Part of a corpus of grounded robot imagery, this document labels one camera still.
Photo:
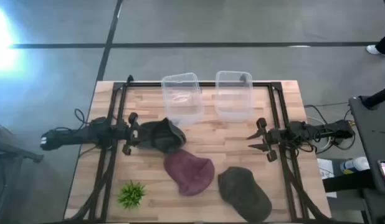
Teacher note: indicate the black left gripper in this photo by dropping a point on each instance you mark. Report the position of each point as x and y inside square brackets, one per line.
[133, 133]

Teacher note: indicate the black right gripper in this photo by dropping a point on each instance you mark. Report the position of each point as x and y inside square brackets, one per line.
[268, 138]

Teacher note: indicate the maroon fleece hat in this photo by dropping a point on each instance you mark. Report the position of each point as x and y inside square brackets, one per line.
[189, 172]

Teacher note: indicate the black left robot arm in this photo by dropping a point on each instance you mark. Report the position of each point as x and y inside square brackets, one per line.
[83, 134]

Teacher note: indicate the dark grey hat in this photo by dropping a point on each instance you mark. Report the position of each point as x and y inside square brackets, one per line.
[163, 137]

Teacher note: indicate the clear plastic container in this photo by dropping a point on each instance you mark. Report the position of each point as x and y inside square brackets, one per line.
[233, 96]
[182, 99]

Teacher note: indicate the olive green cap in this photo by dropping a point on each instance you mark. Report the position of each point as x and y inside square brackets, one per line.
[244, 194]

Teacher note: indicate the small green artificial plant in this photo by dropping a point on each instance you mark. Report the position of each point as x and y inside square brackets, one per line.
[131, 195]

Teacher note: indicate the white paper sheet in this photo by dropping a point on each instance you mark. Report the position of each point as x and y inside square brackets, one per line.
[326, 169]

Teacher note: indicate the white bottle with blue label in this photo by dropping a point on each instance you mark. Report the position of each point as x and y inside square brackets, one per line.
[356, 165]

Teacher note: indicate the grey side table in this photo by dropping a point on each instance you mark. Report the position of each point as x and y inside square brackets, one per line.
[373, 133]

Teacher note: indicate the black chair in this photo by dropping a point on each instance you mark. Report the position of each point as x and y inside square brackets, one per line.
[8, 149]

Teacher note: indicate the black bar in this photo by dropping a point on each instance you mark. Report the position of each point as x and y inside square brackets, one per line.
[377, 97]

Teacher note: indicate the person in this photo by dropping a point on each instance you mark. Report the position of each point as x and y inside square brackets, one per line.
[384, 46]

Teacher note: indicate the black metal table frame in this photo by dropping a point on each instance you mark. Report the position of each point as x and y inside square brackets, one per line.
[142, 84]

